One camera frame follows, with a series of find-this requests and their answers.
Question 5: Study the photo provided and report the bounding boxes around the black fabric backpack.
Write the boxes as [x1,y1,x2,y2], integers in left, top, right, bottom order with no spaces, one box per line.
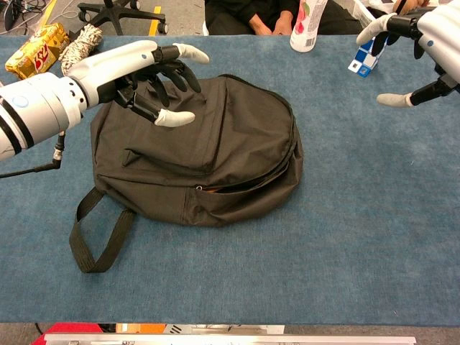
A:
[68,73,305,274]

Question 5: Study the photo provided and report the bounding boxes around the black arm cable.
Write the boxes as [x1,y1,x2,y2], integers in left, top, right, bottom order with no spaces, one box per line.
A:
[0,131,68,180]

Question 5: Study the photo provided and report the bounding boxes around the aluminium profile rail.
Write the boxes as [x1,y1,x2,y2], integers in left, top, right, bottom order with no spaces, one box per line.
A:
[43,333,418,345]

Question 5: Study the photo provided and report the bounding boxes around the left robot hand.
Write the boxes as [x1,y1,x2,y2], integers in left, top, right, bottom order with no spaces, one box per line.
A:
[66,39,211,129]

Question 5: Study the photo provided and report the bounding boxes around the red panel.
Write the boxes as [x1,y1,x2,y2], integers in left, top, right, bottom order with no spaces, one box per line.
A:
[34,322,109,335]

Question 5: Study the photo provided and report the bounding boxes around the person in black clothes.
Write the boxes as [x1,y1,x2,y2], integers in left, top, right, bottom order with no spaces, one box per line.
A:
[203,0,367,36]

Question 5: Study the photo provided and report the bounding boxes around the white brown rope bundle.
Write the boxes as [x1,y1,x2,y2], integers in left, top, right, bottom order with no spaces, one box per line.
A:
[58,24,104,76]

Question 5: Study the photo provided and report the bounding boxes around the blue felt table mat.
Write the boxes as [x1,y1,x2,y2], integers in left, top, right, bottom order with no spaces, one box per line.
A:
[0,34,460,328]

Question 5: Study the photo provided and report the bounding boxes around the robot torso base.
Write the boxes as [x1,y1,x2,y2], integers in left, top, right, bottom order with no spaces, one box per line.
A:
[107,323,285,336]

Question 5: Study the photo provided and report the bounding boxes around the white bottle with pink print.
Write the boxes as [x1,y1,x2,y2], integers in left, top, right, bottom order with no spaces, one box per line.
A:
[289,0,328,53]

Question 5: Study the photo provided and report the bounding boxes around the white mesh basket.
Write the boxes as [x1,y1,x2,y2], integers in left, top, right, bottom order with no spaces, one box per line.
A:
[354,0,382,26]

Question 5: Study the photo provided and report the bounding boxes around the yellow snack package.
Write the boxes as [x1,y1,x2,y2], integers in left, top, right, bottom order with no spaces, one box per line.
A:
[4,22,71,81]

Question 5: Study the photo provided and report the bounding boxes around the blue white twist cube puzzle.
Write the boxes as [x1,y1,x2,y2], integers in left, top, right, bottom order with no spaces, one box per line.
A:
[347,35,391,78]

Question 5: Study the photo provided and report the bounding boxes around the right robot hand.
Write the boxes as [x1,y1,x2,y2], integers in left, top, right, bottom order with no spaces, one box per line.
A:
[356,1,460,108]

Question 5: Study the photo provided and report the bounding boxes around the black office chair base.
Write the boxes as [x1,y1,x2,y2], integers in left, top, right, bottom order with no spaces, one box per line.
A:
[77,0,169,36]

